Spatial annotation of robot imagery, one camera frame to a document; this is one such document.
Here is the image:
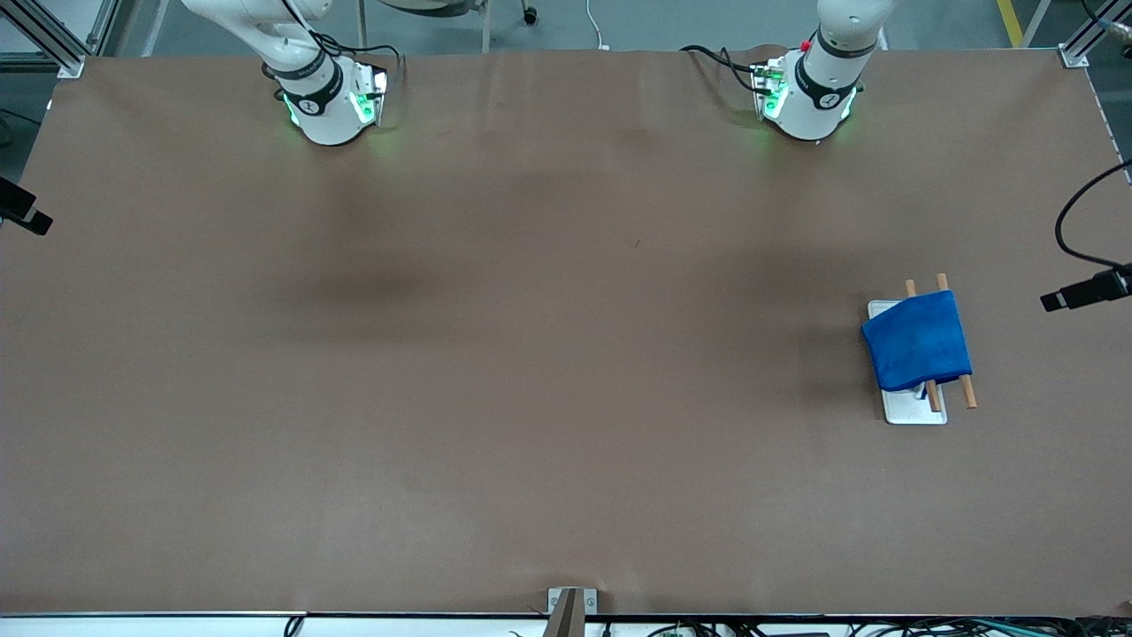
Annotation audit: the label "black right base cable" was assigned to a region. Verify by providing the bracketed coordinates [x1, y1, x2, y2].
[261, 0, 403, 85]

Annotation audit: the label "black base cable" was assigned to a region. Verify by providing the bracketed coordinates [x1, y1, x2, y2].
[679, 44, 763, 96]
[261, 0, 403, 85]

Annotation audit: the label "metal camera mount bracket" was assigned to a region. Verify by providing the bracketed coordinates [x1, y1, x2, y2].
[547, 587, 598, 637]

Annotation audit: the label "aluminium frame strut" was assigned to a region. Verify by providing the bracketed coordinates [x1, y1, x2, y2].
[0, 0, 87, 79]
[1059, 0, 1132, 70]

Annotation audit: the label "blue microfibre towel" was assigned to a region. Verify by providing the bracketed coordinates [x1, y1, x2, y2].
[861, 290, 974, 393]

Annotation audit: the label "white towel rack wooden bars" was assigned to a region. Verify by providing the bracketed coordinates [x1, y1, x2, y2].
[867, 272, 978, 426]

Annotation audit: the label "black left base cable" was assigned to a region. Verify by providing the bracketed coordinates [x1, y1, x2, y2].
[679, 44, 763, 96]

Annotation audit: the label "office chair base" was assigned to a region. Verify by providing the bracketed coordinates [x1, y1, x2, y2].
[354, 0, 540, 54]

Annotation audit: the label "white floor cable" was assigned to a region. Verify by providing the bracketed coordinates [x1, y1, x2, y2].
[584, 0, 613, 51]

